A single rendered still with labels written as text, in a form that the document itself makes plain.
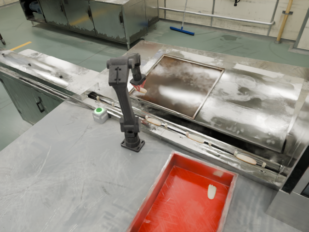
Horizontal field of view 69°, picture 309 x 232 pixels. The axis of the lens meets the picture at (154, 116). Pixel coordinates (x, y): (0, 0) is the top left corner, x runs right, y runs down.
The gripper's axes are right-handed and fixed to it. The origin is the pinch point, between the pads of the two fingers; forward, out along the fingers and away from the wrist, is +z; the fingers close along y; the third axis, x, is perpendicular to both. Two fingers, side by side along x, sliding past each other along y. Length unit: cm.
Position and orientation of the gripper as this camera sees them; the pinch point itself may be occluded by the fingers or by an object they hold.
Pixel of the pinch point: (140, 88)
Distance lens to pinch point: 152.0
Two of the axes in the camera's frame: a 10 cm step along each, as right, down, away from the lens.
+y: -5.6, 6.8, -4.8
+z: 1.3, 6.5, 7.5
